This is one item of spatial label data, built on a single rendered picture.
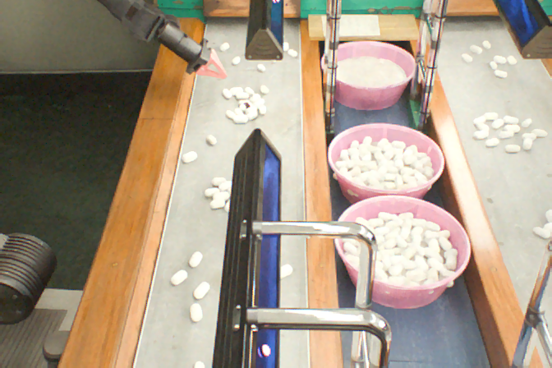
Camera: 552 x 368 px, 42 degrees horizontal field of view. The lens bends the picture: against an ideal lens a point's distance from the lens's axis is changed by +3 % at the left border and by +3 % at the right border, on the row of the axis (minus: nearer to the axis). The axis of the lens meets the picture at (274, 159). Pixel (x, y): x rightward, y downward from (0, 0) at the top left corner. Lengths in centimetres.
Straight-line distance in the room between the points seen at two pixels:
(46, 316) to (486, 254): 99
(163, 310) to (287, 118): 69
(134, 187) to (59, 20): 180
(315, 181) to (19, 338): 74
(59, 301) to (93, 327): 47
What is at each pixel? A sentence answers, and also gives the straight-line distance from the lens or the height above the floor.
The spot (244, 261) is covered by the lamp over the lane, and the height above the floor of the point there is 111.
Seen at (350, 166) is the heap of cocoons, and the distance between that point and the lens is 168.
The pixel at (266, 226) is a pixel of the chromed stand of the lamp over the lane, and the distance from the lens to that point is 94.
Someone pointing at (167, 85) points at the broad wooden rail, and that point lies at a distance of 194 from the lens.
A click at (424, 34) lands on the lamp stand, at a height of 91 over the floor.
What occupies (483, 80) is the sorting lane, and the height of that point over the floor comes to 74.
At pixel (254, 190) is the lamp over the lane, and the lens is 101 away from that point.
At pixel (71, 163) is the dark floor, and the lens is 301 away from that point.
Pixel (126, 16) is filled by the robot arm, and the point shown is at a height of 98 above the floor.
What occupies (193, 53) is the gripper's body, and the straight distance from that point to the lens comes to 182.
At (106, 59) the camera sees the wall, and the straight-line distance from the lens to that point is 336.
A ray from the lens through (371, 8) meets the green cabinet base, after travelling 230.
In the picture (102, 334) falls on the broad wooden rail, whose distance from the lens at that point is 131.
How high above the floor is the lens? 175
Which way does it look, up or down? 37 degrees down
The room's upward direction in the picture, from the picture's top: straight up
